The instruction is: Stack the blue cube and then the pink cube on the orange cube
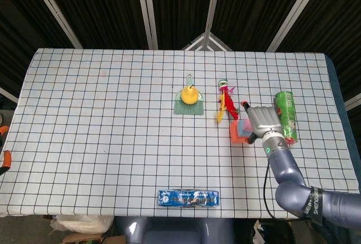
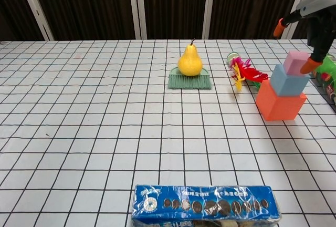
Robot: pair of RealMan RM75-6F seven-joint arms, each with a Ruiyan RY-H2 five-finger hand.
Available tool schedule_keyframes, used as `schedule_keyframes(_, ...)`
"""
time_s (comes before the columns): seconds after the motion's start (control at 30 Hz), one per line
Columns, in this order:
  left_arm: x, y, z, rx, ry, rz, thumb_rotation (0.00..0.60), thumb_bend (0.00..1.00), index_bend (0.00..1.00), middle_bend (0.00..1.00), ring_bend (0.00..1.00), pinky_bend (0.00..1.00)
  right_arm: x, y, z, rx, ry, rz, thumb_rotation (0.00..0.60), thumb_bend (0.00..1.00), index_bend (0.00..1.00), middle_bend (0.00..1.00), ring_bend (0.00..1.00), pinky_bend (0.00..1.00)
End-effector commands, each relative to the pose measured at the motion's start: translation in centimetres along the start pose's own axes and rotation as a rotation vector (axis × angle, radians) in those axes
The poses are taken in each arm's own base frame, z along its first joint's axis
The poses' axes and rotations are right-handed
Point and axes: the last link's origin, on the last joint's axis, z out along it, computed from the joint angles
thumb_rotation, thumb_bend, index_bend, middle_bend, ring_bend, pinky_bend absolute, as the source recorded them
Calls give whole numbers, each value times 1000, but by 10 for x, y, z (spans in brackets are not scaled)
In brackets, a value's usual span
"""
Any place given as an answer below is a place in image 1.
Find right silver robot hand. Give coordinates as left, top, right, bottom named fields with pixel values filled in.
left=240, top=101, right=284, bottom=145

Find medium blue foam block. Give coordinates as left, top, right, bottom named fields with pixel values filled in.
left=237, top=121, right=253, bottom=138

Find green chips can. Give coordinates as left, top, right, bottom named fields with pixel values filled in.
left=274, top=91, right=299, bottom=145

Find large orange foam block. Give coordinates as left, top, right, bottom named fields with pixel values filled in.
left=230, top=120, right=254, bottom=145

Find colourful feather shuttlecock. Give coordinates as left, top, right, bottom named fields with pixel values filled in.
left=215, top=79, right=240, bottom=123

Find small green hand broom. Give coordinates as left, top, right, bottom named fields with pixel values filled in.
left=173, top=73, right=204, bottom=115

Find yellow pear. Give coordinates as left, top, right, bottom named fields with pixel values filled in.
left=180, top=84, right=198, bottom=104

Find blue cookie box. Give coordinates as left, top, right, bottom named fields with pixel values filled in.
left=157, top=189, right=220, bottom=208

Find grey-blue robot torso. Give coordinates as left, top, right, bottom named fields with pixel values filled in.
left=114, top=216, right=254, bottom=244

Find white checked tablecloth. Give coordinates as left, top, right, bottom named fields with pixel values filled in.
left=0, top=47, right=360, bottom=218

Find dark folding screen white frames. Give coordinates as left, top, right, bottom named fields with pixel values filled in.
left=0, top=0, right=361, bottom=112

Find white plastic bag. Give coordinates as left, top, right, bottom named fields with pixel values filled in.
left=50, top=215, right=115, bottom=235

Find brown cardboard box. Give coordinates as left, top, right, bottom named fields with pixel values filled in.
left=62, top=234, right=126, bottom=244

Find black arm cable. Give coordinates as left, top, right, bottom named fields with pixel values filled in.
left=263, top=162, right=311, bottom=221

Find black printed arm strap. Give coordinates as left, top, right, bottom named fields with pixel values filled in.
left=303, top=186, right=325, bottom=225

